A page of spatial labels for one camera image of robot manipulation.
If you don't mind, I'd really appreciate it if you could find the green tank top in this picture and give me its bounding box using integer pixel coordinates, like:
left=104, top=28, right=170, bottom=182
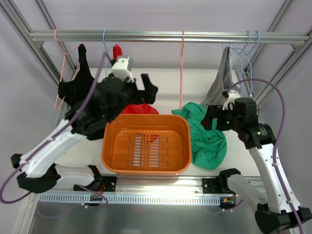
left=172, top=102, right=227, bottom=170

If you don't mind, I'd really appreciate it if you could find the pink hanger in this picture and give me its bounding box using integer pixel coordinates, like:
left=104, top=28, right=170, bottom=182
left=54, top=28, right=93, bottom=110
left=179, top=30, right=185, bottom=110

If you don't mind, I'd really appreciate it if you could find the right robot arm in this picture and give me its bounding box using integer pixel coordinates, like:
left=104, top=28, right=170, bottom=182
left=201, top=97, right=312, bottom=234

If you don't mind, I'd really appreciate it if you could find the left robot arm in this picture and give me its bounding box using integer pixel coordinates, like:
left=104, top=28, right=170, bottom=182
left=11, top=74, right=158, bottom=194

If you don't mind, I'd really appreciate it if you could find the red tank top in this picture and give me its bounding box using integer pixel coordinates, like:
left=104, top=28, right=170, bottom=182
left=113, top=44, right=159, bottom=115

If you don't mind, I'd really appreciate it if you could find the grey tank top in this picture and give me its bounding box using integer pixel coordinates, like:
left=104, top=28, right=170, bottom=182
left=202, top=46, right=233, bottom=109

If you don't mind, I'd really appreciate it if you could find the black tank top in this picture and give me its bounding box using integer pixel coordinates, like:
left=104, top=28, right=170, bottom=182
left=58, top=44, right=108, bottom=141

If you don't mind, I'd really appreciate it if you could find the blue hanger with red top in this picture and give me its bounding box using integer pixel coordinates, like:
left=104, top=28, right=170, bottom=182
left=102, top=29, right=117, bottom=77

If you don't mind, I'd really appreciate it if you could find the blue hanger with grey top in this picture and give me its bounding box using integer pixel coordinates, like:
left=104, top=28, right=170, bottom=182
left=222, top=43, right=242, bottom=84

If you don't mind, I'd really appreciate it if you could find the blue empty hanger outer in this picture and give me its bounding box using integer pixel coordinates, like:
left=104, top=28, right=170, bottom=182
left=246, top=31, right=261, bottom=99

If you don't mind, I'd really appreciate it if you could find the blue empty hanger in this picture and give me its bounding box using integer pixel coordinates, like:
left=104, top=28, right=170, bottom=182
left=246, top=31, right=261, bottom=99
left=237, top=31, right=251, bottom=81

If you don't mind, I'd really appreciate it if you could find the blue empty hanger inner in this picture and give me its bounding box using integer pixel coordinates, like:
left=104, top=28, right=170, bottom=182
left=237, top=31, right=251, bottom=81

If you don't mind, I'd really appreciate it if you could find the orange plastic basket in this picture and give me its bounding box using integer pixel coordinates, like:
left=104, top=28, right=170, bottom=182
left=101, top=114, right=192, bottom=176

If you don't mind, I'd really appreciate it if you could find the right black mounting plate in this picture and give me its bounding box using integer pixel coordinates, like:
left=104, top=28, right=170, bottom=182
left=202, top=178, right=220, bottom=194

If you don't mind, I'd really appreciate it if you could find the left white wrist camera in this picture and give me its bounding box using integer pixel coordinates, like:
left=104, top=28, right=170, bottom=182
left=111, top=56, right=135, bottom=83

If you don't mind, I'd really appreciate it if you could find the aluminium hanging rail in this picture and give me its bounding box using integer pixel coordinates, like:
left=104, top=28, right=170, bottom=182
left=29, top=29, right=310, bottom=45

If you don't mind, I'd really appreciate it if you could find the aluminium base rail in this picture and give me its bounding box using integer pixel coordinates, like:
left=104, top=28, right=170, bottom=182
left=29, top=173, right=266, bottom=195

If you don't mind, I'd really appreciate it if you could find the white slotted cable duct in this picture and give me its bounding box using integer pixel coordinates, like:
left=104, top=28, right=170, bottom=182
left=39, top=193, right=221, bottom=206

